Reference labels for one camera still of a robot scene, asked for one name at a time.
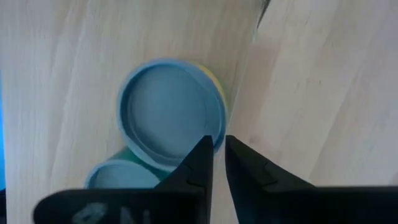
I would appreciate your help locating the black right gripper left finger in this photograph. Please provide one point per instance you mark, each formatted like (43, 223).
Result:
(124, 208)

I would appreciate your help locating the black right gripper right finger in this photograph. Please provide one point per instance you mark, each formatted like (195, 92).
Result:
(280, 205)

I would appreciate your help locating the large colourful labelled can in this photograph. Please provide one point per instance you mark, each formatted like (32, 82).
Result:
(124, 177)

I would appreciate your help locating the white green labelled can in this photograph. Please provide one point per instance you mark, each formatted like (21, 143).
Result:
(171, 115)

